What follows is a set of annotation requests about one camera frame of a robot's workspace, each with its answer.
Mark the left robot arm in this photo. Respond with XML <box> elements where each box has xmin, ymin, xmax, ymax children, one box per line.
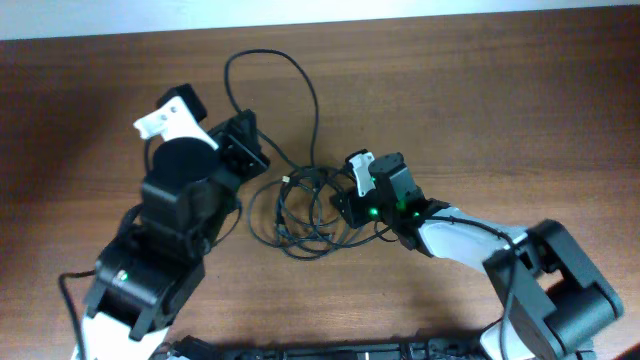
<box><xmin>73</xmin><ymin>109</ymin><xmax>270</xmax><ymax>359</ymax></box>

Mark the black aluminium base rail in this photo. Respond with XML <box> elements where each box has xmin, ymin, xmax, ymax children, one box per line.
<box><xmin>154</xmin><ymin>334</ymin><xmax>596</xmax><ymax>360</ymax></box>

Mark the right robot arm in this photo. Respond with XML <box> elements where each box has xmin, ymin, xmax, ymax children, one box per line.
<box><xmin>331</xmin><ymin>149</ymin><xmax>624</xmax><ymax>359</ymax></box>

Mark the left camera black cable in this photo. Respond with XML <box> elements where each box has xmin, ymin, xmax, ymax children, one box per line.
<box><xmin>57</xmin><ymin>269</ymin><xmax>96</xmax><ymax>360</ymax></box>

